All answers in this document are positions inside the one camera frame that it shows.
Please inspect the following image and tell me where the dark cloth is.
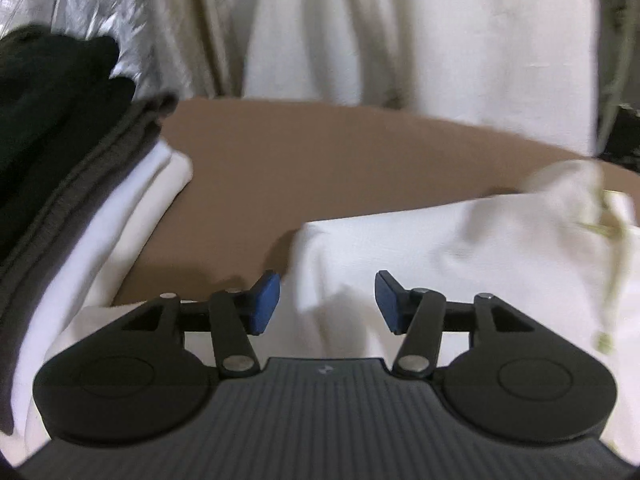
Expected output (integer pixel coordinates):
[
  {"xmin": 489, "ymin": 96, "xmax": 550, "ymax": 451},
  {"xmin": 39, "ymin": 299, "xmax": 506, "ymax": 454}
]
[{"xmin": 607, "ymin": 105, "xmax": 640, "ymax": 171}]

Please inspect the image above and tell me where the white folded garment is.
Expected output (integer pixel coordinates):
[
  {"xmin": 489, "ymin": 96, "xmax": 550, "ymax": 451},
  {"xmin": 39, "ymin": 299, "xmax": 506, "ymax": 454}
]
[{"xmin": 10, "ymin": 140, "xmax": 173, "ymax": 406}]

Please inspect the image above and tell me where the cream folded garment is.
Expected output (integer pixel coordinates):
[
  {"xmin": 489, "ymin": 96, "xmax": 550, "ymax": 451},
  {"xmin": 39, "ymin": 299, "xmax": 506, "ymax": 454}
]
[{"xmin": 25, "ymin": 152, "xmax": 195, "ymax": 451}]

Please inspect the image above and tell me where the crinkled silver foil sheet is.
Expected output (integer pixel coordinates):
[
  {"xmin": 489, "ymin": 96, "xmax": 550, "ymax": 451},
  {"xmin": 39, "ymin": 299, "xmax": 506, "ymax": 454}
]
[{"xmin": 47, "ymin": 0, "xmax": 168, "ymax": 93}]

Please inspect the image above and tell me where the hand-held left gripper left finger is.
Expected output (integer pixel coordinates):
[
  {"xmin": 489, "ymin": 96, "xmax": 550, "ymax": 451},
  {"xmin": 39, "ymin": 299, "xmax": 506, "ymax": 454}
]
[{"xmin": 82, "ymin": 270, "xmax": 281, "ymax": 378}]

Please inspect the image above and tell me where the black folded garment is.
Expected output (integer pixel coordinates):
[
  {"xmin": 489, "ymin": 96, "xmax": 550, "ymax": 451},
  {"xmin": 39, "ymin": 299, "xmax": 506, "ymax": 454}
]
[{"xmin": 0, "ymin": 27, "xmax": 136, "ymax": 266}]

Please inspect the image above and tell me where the dark grey folded garment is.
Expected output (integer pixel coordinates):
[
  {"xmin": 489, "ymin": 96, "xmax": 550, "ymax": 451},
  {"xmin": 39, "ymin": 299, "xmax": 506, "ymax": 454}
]
[{"xmin": 0, "ymin": 92, "xmax": 178, "ymax": 436}]

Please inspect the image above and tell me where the white fleece blanket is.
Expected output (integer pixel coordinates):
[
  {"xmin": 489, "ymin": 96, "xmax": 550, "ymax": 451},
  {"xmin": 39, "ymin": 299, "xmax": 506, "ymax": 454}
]
[{"xmin": 240, "ymin": 0, "xmax": 603, "ymax": 156}]

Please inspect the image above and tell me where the white waffle shirt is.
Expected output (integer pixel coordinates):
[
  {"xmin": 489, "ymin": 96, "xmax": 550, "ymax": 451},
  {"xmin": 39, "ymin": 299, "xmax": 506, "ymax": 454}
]
[{"xmin": 280, "ymin": 160, "xmax": 640, "ymax": 466}]

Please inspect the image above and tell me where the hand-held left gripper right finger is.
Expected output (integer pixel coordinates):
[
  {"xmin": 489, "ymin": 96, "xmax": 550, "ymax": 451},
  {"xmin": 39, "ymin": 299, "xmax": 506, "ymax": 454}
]
[{"xmin": 375, "ymin": 270, "xmax": 568, "ymax": 380}]

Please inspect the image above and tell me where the white cable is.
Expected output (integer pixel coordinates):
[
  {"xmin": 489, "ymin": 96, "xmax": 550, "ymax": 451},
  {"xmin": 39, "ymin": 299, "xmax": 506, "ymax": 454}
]
[{"xmin": 597, "ymin": 35, "xmax": 636, "ymax": 158}]

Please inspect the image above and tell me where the beige curtain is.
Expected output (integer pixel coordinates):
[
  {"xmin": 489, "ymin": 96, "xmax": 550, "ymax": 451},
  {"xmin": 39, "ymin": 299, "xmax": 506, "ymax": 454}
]
[{"xmin": 145, "ymin": 0, "xmax": 251, "ymax": 103}]

